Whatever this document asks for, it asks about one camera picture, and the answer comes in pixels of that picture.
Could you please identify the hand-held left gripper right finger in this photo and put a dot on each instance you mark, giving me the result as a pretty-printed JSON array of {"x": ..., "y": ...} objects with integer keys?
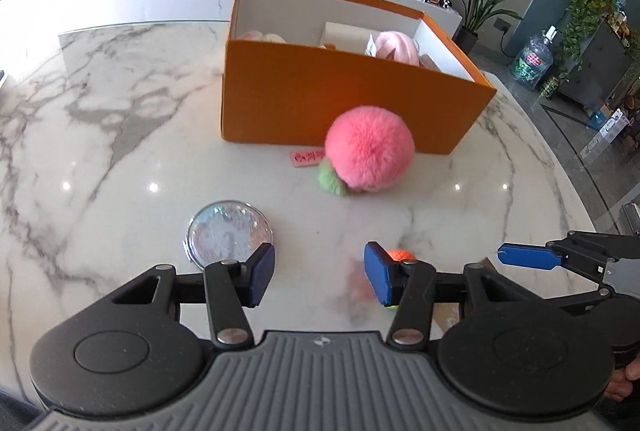
[{"x": 377, "y": 273}]

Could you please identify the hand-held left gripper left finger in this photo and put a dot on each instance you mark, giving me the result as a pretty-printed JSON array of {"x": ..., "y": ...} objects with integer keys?
[{"x": 260, "y": 268}]

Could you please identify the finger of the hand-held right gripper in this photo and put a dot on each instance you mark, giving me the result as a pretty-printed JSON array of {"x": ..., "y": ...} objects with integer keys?
[
  {"x": 585, "y": 298},
  {"x": 530, "y": 256}
]

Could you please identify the orange crochet persimmon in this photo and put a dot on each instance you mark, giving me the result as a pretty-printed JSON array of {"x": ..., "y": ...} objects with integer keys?
[{"x": 402, "y": 255}]

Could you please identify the round clear disc case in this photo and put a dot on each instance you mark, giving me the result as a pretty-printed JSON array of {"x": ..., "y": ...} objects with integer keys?
[{"x": 225, "y": 231}]

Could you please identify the pink fluffy peach pompom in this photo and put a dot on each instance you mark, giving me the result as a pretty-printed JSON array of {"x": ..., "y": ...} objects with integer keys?
[{"x": 370, "y": 146}]

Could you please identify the orange cardboard box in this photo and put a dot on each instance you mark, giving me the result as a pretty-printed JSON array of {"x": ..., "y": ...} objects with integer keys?
[{"x": 300, "y": 96}]

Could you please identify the pink card case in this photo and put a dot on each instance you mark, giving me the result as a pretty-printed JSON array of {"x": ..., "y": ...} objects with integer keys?
[{"x": 430, "y": 62}]

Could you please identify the pink fabric pouch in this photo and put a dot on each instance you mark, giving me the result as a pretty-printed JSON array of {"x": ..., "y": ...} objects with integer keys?
[{"x": 397, "y": 46}]

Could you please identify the white crochet bunny plush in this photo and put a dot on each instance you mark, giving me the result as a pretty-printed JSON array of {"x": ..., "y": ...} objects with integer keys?
[{"x": 262, "y": 36}]

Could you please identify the white box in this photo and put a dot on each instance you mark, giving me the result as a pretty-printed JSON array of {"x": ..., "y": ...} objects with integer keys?
[{"x": 345, "y": 36}]

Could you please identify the person's right hand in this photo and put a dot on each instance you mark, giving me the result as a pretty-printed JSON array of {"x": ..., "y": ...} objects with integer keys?
[{"x": 625, "y": 381}]

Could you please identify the cardboard boxes on floor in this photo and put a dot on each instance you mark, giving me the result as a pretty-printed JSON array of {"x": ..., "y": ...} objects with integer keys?
[{"x": 605, "y": 131}]

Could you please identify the green drink can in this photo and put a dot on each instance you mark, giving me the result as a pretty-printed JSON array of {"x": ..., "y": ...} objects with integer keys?
[{"x": 549, "y": 87}]

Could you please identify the large water jug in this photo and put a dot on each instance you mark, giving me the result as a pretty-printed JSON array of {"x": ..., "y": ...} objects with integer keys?
[{"x": 531, "y": 61}]

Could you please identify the grey metal cabinet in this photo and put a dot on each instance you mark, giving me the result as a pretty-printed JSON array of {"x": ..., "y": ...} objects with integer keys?
[{"x": 600, "y": 71}]

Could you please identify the potted long-leaf plant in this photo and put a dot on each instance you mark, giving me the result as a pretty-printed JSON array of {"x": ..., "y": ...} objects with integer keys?
[{"x": 467, "y": 38}]

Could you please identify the green pothos plant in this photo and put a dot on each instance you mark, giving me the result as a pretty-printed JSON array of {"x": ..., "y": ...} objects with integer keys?
[{"x": 590, "y": 6}]

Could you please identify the wall power socket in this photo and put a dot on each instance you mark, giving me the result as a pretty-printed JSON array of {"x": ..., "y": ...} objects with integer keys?
[{"x": 502, "y": 25}]

